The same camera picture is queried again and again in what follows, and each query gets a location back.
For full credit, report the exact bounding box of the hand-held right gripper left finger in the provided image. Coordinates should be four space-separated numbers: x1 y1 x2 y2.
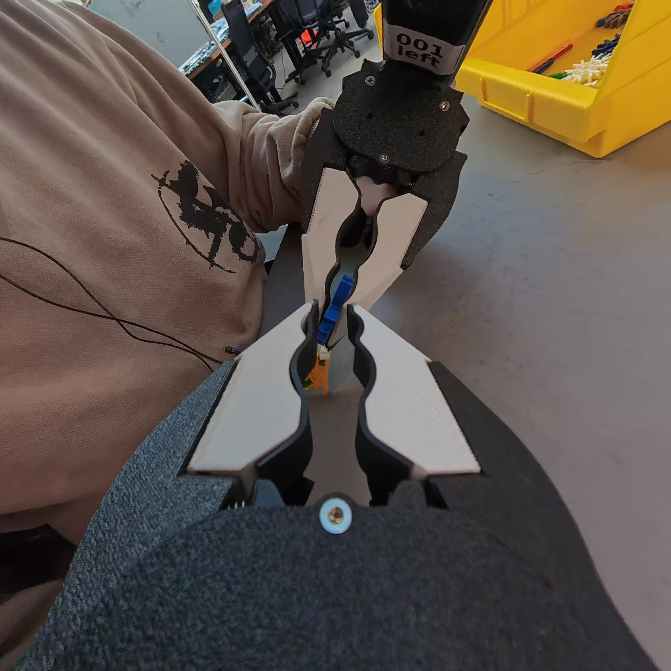
188 300 320 485

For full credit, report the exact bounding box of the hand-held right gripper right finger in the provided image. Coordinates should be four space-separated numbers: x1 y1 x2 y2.
346 304 480 493

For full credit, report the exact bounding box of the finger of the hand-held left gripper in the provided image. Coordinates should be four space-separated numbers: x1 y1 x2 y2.
303 166 363 306
330 196 429 349

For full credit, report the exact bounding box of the blue snowflake connector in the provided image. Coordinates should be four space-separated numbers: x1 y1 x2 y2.
317 275 353 348

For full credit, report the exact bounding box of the yellow plastic bin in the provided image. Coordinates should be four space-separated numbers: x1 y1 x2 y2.
455 0 671 159

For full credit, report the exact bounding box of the person's left forearm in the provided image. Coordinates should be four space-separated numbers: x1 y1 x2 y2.
210 97 336 234

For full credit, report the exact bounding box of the grey desk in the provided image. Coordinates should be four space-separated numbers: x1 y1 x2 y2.
259 92 671 671

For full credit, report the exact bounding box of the black mesh office chair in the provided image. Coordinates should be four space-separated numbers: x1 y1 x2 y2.
275 0 375 79
223 0 301 117

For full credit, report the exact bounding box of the white slanted pole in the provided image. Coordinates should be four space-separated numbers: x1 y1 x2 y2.
196 0 263 110

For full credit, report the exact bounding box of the pile of toy pieces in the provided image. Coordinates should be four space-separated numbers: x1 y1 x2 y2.
528 0 636 87

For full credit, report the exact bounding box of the cluttered work table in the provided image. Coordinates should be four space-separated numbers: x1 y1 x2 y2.
178 0 273 100

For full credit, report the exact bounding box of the person's beige hoodie torso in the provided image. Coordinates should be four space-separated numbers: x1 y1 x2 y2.
0 0 273 671

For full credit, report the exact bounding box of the black hoodie drawstring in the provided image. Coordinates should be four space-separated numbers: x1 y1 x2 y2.
0 237 243 368

